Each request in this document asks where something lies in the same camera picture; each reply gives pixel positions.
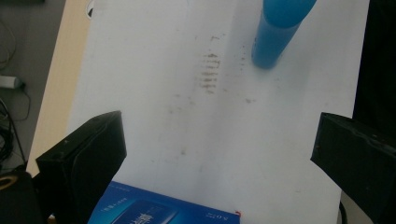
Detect white table cover sheet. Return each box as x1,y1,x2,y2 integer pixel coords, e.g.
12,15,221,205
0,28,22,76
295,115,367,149
66,0,371,224

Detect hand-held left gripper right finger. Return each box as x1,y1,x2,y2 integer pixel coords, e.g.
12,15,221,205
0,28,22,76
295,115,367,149
310,112,396,224

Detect white power strip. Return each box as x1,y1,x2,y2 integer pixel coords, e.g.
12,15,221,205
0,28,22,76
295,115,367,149
0,75,23,90

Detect black cables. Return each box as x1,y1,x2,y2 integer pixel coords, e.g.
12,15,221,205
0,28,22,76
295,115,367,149
0,97,28,166

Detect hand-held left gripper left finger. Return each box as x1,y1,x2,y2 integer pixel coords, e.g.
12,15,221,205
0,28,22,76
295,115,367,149
35,110,128,224

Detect blue box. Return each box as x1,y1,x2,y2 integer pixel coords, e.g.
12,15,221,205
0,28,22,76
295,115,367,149
87,181,242,224

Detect blue cylindrical bottle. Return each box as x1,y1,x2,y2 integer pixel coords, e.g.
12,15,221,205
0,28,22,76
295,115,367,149
250,0,318,70

